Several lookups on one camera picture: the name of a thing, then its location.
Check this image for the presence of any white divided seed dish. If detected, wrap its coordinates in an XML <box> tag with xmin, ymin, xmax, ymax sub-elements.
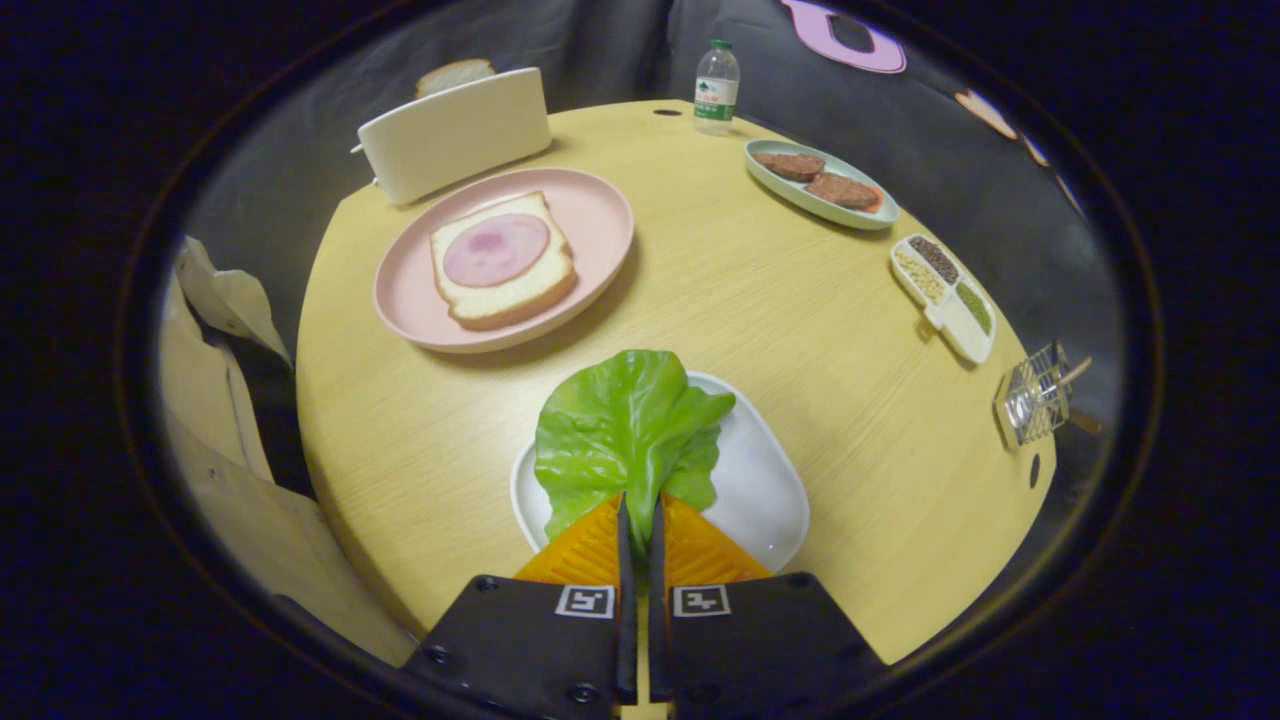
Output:
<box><xmin>889</xmin><ymin>233</ymin><xmax>997</xmax><ymax>365</ymax></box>

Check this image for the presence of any pink ham slice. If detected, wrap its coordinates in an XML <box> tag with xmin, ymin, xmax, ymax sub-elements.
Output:
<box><xmin>443</xmin><ymin>213</ymin><xmax>552</xmax><ymax>288</ymax></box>

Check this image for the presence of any plain bread slice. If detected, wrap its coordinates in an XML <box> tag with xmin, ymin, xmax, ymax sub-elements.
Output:
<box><xmin>415</xmin><ymin>58</ymin><xmax>496</xmax><ymax>99</ymax></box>

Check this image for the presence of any pink plate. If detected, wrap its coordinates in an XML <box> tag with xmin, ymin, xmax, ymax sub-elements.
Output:
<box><xmin>373</xmin><ymin>167</ymin><xmax>636</xmax><ymax>354</ymax></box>

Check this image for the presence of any brown meat patty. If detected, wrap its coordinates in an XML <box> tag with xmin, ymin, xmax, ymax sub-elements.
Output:
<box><xmin>753</xmin><ymin>151</ymin><xmax>826</xmax><ymax>183</ymax></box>
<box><xmin>805</xmin><ymin>172</ymin><xmax>886</xmax><ymax>213</ymax></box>

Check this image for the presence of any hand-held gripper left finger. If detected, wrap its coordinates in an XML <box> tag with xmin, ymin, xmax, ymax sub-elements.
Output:
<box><xmin>400</xmin><ymin>492</ymin><xmax>639</xmax><ymax>720</ymax></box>

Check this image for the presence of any green lettuce leaf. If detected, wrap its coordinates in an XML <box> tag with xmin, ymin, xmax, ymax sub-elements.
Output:
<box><xmin>533</xmin><ymin>348</ymin><xmax>738</xmax><ymax>561</ymax></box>

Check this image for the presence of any beige cardboard box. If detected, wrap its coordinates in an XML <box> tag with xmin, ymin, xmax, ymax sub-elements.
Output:
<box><xmin>158</xmin><ymin>235</ymin><xmax>416</xmax><ymax>666</ymax></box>

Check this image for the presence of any white plate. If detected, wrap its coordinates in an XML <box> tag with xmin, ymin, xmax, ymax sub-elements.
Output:
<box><xmin>510</xmin><ymin>371</ymin><xmax>811</xmax><ymax>574</ymax></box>

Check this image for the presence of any light green plate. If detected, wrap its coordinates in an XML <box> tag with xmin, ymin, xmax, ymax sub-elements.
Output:
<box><xmin>743</xmin><ymin>138</ymin><xmax>900</xmax><ymax>232</ymax></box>

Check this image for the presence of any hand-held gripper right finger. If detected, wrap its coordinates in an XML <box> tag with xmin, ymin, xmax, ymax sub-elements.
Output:
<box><xmin>648</xmin><ymin>495</ymin><xmax>886</xmax><ymax>720</ymax></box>

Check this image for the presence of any clear plastic water bottle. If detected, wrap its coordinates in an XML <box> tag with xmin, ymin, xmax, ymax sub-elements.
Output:
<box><xmin>693</xmin><ymin>39</ymin><xmax>741</xmax><ymax>136</ymax></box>

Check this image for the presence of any white toaster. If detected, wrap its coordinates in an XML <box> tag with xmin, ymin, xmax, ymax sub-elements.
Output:
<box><xmin>350</xmin><ymin>67</ymin><xmax>553</xmax><ymax>206</ymax></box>

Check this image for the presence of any bread slice with ham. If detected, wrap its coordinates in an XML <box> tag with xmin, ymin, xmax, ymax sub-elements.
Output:
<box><xmin>430</xmin><ymin>190</ymin><xmax>578</xmax><ymax>331</ymax></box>

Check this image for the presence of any clear glass holder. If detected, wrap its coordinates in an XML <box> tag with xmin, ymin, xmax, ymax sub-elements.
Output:
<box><xmin>993</xmin><ymin>341</ymin><xmax>1073</xmax><ymax>447</ymax></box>

